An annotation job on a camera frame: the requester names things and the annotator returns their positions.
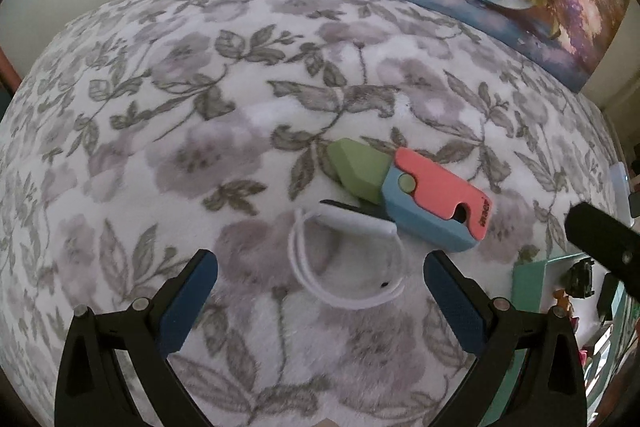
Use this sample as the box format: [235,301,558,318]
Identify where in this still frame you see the black charger block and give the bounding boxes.
[565,258,594,299]

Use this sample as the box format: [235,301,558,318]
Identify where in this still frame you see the teal white shallow box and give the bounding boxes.
[512,254,634,424]

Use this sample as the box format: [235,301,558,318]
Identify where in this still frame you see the pink blue green toy knife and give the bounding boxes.
[326,139,492,253]

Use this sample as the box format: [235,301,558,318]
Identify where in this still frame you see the white power strip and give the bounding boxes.
[610,161,639,228]

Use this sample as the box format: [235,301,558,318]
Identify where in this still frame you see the floral grey white blanket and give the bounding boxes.
[1,0,617,426]

